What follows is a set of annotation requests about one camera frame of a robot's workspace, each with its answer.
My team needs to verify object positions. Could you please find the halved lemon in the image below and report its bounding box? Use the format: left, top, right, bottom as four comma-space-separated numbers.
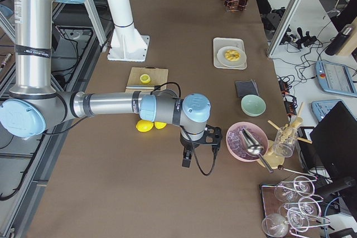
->
139, 74, 151, 84

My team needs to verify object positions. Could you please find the black water bottle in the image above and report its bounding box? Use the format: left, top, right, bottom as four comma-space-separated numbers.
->
325, 24, 354, 56

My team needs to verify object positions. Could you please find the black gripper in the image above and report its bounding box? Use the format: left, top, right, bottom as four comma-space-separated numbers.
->
180, 128, 206, 167

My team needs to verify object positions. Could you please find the cream serving tray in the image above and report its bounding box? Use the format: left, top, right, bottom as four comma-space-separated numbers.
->
213, 37, 247, 70

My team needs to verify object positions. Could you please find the metal ice scoop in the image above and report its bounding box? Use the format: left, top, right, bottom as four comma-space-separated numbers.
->
241, 129, 273, 173

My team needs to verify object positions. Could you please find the clear glass mug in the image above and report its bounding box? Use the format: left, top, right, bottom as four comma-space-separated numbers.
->
272, 126, 297, 158

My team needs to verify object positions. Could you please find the white mounting pillar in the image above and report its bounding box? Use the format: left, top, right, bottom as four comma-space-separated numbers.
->
107, 0, 149, 62

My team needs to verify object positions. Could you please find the pink ice bowl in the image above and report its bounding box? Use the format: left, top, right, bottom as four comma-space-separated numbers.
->
226, 122, 268, 162

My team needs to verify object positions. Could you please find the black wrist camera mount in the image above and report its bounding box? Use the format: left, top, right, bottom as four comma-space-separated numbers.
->
202, 124, 223, 152

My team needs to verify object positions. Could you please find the braided ring pastry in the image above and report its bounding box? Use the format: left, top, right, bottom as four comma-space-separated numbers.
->
224, 50, 240, 62

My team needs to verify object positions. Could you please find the blue teach pendant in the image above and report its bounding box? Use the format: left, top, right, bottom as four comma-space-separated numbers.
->
315, 60, 356, 97
311, 99, 351, 122

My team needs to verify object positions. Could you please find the black monitor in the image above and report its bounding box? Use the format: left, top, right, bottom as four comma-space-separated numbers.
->
311, 102, 356, 179

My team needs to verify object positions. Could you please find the wine glass rack tray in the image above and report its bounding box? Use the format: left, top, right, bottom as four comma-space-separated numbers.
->
259, 174, 330, 237

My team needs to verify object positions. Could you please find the mint green bowl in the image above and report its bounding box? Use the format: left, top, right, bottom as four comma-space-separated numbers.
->
241, 95, 266, 117

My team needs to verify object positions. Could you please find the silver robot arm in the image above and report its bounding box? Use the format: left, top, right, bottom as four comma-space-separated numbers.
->
1, 0, 210, 167

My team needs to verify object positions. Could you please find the wooden cutting board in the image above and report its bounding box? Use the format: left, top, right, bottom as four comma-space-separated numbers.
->
125, 67, 168, 93

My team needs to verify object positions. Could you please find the wooden mug tree stand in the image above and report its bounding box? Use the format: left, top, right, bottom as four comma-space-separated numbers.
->
267, 102, 312, 169

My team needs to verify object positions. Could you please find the dark grey folded cloth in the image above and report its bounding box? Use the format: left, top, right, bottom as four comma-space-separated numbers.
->
235, 80, 259, 98

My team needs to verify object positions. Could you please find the aluminium frame post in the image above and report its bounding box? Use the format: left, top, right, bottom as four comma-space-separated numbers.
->
266, 0, 301, 58

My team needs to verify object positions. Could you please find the whole yellow lemon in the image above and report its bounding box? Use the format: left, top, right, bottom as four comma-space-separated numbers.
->
136, 119, 154, 133

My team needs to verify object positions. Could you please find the white round plate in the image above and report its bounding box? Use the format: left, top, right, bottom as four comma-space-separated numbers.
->
217, 46, 247, 67

